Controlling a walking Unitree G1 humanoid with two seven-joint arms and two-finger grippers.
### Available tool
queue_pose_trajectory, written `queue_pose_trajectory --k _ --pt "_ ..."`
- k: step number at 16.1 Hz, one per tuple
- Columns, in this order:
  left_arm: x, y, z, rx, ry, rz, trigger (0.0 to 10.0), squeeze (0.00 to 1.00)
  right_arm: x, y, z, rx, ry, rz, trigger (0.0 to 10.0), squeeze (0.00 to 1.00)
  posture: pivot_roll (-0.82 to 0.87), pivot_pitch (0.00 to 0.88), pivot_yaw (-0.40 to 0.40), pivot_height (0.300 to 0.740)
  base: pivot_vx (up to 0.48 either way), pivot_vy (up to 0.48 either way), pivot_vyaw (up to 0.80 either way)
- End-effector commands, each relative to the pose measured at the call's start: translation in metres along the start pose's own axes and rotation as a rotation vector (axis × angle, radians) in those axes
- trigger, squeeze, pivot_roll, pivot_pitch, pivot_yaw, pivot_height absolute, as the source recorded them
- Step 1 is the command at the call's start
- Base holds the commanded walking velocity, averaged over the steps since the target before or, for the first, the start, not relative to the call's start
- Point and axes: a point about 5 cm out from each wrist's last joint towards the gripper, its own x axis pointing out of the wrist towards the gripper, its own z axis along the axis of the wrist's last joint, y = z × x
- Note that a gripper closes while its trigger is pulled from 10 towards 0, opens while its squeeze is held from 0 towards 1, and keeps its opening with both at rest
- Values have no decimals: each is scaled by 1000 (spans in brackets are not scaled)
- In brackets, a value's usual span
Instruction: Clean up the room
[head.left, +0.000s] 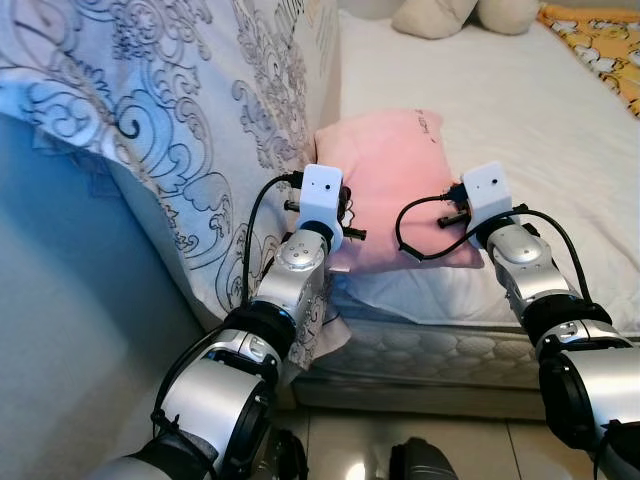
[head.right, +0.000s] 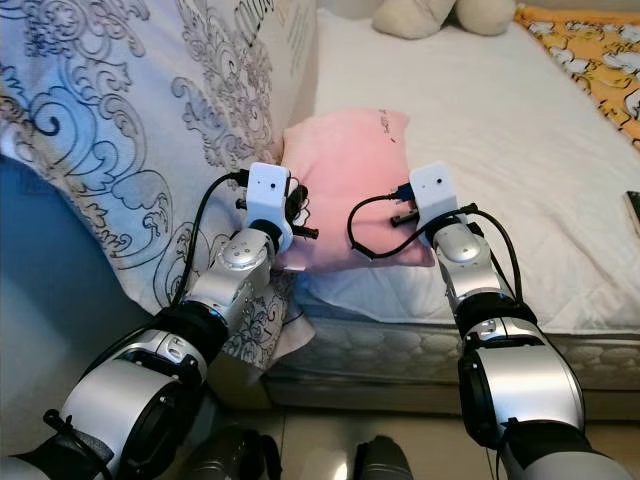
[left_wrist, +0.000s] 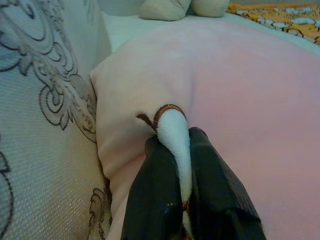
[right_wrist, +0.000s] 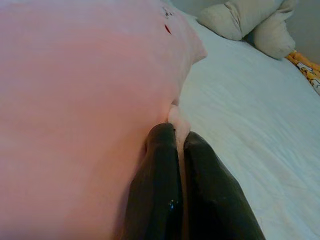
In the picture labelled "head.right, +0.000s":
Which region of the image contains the pink pillow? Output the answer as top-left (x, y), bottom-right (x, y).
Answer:
top-left (280, 108), bottom-right (437, 272)

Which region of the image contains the dark green red book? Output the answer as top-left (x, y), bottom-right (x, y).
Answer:
top-left (625, 190), bottom-right (640, 237)

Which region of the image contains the yellow cartoon egg blanket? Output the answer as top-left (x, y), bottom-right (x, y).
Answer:
top-left (515, 5), bottom-right (640, 153)

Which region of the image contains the white quilted mattress pad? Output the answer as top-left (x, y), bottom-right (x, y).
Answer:
top-left (300, 10), bottom-right (640, 336)

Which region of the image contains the grey quilted mattress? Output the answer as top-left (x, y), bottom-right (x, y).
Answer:
top-left (265, 320), bottom-right (640, 393)

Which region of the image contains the grey ornament print duvet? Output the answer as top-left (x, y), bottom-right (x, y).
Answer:
top-left (0, 0), bottom-right (321, 393)

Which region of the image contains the beige plush toy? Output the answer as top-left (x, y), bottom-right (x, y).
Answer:
top-left (372, 0), bottom-right (519, 40)

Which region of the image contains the dark right robot foot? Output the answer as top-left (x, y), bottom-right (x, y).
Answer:
top-left (355, 435), bottom-right (427, 480)

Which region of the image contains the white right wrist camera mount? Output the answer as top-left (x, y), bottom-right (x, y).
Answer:
top-left (408, 162), bottom-right (459, 232)

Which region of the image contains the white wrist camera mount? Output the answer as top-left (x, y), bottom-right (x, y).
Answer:
top-left (245, 162), bottom-right (297, 251)
top-left (408, 162), bottom-right (459, 232)

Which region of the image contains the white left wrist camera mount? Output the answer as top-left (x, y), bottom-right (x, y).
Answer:
top-left (245, 162), bottom-right (297, 251)

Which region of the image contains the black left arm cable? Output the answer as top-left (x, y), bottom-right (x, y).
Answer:
top-left (172, 170), bottom-right (251, 307)

